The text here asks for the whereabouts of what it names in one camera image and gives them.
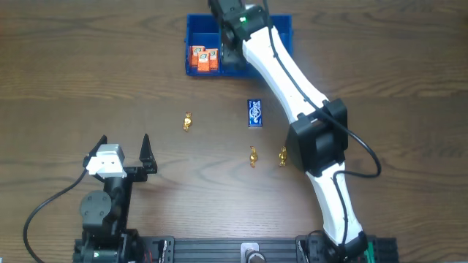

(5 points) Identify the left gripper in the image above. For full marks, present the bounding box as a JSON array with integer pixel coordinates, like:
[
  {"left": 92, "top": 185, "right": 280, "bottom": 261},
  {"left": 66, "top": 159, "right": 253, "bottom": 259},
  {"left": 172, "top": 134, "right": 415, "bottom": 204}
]
[{"left": 86, "top": 133, "right": 159, "bottom": 183}]

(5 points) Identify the orange candy box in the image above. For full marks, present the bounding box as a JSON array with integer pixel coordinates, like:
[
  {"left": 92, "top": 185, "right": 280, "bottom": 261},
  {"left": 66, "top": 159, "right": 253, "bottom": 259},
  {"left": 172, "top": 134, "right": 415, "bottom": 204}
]
[
  {"left": 188, "top": 45, "right": 205, "bottom": 69},
  {"left": 197, "top": 50, "right": 211, "bottom": 73},
  {"left": 206, "top": 47, "right": 219, "bottom": 71}
]

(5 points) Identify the blue candy pack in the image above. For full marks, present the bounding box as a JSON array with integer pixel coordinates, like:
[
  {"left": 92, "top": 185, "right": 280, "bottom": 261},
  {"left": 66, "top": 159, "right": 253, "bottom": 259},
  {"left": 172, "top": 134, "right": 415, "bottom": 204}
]
[{"left": 246, "top": 99, "right": 263, "bottom": 129}]

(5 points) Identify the blue tray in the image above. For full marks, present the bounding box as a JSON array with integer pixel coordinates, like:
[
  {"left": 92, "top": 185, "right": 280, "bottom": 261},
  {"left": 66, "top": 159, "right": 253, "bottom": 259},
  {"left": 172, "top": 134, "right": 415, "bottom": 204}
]
[{"left": 184, "top": 13, "right": 294, "bottom": 78}]

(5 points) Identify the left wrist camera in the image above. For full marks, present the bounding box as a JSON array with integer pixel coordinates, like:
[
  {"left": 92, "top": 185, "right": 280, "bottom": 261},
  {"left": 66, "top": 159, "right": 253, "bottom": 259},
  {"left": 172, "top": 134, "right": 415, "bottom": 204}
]
[{"left": 83, "top": 143, "right": 128, "bottom": 180}]

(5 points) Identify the black cable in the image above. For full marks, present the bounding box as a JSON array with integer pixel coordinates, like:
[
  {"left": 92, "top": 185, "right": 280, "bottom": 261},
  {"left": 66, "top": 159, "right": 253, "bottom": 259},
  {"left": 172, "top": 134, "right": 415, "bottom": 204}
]
[
  {"left": 22, "top": 168, "right": 90, "bottom": 263},
  {"left": 317, "top": 107, "right": 383, "bottom": 180}
]

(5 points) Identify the mounting rail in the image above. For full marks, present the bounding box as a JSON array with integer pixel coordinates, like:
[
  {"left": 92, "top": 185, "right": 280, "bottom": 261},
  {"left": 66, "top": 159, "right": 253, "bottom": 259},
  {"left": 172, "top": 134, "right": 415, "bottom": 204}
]
[{"left": 72, "top": 235, "right": 398, "bottom": 263}]

